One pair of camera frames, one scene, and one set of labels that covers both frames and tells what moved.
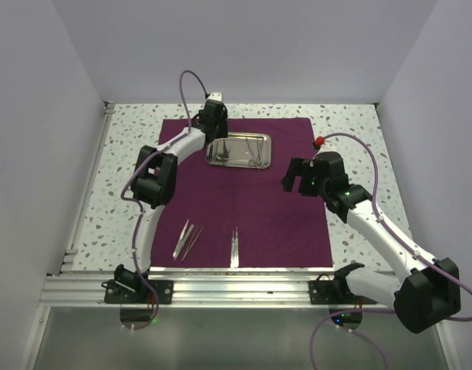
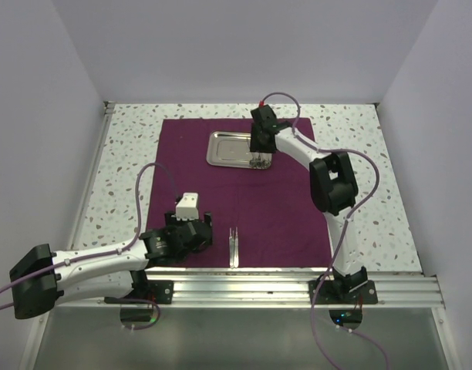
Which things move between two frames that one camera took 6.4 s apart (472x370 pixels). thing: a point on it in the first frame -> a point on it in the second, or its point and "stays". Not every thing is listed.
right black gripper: x=301 y=167 -> x=255 y=146
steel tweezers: x=234 y=255 stays
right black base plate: x=330 y=292 stays
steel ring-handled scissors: x=252 y=162 stays
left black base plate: x=163 y=287 stays
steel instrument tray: x=241 y=149 stays
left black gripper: x=223 y=132 -> x=171 y=221
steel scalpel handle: x=226 y=152 -> x=231 y=241
